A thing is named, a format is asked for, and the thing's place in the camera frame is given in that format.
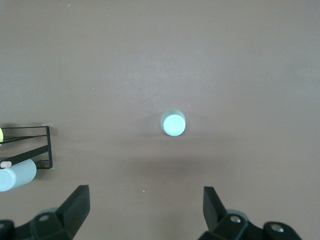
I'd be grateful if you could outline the mint green cup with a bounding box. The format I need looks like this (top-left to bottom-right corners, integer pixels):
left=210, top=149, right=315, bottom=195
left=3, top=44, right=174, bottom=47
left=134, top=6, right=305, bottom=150
left=159, top=109, right=187, bottom=138

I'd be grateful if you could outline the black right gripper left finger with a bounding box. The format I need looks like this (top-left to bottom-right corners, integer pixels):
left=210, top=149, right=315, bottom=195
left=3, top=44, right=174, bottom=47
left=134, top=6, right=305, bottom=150
left=29, top=184, right=90, bottom=240

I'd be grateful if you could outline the black wire cup rack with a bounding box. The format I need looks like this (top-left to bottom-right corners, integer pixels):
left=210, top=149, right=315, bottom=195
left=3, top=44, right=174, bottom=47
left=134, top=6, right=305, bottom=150
left=0, top=125, right=54, bottom=170

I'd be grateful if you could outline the light blue cup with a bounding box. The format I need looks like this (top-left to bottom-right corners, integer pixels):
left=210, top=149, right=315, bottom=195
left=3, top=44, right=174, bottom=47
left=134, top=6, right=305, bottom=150
left=0, top=158, right=38, bottom=193

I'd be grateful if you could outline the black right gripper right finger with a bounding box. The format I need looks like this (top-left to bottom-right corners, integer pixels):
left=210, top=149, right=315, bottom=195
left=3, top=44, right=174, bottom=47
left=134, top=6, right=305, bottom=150
left=199, top=186, right=251, bottom=240

